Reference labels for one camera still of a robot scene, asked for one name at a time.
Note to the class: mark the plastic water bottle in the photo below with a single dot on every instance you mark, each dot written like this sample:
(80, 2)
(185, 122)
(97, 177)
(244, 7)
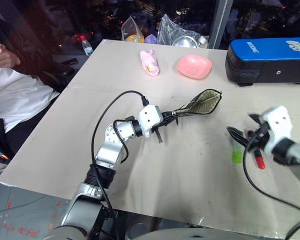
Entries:
(86, 47)

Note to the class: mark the white small container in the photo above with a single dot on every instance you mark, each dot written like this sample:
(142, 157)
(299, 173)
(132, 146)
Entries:
(204, 41)

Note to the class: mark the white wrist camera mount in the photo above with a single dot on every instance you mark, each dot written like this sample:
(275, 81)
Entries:
(277, 125)
(149, 116)

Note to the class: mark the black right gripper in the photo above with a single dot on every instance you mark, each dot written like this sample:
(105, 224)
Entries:
(260, 134)

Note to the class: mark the crumpled clear plastic bag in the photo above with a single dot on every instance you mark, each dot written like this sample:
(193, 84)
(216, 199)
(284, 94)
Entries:
(172, 28)

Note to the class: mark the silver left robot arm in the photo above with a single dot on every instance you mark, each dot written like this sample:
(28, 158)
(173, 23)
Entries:
(107, 150)

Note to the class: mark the person in white shirt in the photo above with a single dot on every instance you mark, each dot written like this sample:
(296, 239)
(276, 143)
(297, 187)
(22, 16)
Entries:
(17, 92)

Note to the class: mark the purple small object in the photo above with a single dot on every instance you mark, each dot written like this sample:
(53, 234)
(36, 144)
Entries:
(151, 39)

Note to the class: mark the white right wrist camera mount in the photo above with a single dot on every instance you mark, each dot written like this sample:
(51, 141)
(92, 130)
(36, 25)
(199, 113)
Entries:
(277, 125)

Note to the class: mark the grey window frame post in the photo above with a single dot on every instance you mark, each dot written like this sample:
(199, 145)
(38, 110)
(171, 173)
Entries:
(221, 22)

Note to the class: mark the orange round object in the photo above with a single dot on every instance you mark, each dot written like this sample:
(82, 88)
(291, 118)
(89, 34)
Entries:
(134, 39)

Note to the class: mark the person's bare hand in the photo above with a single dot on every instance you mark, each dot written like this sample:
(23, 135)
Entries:
(7, 58)

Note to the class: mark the pink plastic dish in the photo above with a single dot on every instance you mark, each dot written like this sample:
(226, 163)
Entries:
(194, 67)

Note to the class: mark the red marker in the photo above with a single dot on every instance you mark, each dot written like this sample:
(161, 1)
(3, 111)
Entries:
(260, 161)

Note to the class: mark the blue and black case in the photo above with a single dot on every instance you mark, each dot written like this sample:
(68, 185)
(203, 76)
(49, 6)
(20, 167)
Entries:
(267, 62)

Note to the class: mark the pink plush pencil case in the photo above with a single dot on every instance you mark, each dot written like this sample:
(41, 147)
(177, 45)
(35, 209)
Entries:
(150, 62)

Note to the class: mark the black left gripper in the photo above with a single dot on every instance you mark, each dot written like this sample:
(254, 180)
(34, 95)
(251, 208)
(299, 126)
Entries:
(162, 122)

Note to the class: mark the metal bowl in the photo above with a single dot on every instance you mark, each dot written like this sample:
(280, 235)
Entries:
(184, 42)

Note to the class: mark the black phone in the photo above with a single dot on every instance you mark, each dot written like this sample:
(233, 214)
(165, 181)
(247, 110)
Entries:
(70, 61)

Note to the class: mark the green highlighter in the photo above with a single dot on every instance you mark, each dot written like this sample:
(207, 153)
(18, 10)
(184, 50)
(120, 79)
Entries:
(237, 153)

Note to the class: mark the clear zip bag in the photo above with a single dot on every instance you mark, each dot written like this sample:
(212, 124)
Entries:
(130, 28)

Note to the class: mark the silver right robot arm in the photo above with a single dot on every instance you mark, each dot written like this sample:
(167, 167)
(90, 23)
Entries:
(298, 160)

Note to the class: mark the black grid pouch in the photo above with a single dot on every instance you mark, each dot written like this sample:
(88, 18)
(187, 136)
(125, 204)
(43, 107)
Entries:
(207, 102)

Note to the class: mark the silver robot torso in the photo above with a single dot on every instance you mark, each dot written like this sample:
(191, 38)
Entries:
(190, 234)

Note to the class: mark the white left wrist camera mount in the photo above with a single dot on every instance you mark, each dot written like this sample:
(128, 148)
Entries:
(149, 116)

